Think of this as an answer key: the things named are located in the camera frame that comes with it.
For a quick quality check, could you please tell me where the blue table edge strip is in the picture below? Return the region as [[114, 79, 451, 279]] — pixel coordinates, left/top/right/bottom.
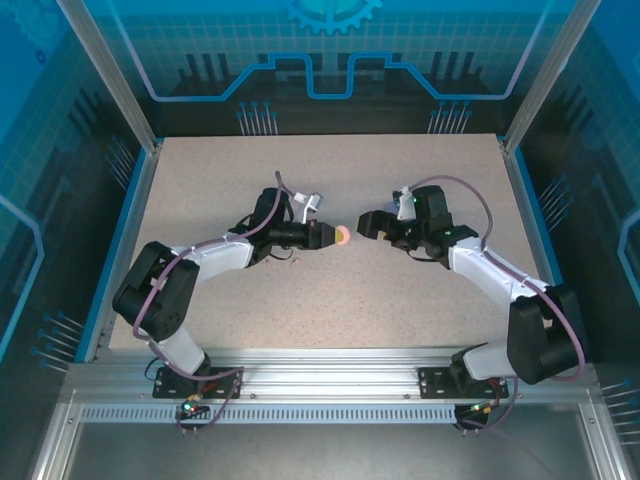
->
[[513, 147, 590, 364], [74, 147, 151, 364]]

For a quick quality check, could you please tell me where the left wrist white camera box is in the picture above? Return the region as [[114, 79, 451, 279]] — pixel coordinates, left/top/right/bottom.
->
[[294, 191, 325, 225]]

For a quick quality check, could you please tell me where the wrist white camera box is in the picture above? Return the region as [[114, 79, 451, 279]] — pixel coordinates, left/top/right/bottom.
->
[[294, 191, 325, 225], [391, 186, 419, 222]]

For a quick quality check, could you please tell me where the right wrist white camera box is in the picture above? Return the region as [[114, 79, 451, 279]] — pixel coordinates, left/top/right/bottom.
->
[[391, 186, 419, 222]]

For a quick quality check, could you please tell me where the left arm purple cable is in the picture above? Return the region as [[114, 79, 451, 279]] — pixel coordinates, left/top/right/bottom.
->
[[132, 171, 301, 437]]

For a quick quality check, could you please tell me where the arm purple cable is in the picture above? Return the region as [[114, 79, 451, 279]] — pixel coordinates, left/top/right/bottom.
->
[[132, 171, 301, 437], [408, 174, 587, 437]]

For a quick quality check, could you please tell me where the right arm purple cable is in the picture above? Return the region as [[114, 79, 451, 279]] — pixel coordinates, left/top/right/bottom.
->
[[408, 174, 587, 437]]

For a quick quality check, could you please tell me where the aluminium table side rail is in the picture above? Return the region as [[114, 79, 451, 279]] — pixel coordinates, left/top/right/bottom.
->
[[498, 141, 575, 362], [93, 141, 163, 362]]

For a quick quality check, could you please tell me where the aluminium mounting rail beam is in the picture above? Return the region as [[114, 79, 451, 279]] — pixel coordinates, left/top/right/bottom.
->
[[64, 348, 596, 407]]

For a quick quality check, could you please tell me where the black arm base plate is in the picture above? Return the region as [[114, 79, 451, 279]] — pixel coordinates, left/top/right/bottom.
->
[[417, 367, 510, 400], [152, 367, 245, 400]]

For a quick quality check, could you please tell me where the slotted grey cable duct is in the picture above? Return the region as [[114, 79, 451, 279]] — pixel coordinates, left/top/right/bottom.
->
[[79, 405, 459, 425]]

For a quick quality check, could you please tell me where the aluminium frame post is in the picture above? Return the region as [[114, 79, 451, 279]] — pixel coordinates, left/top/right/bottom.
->
[[502, 0, 586, 151], [54, 0, 164, 151]]

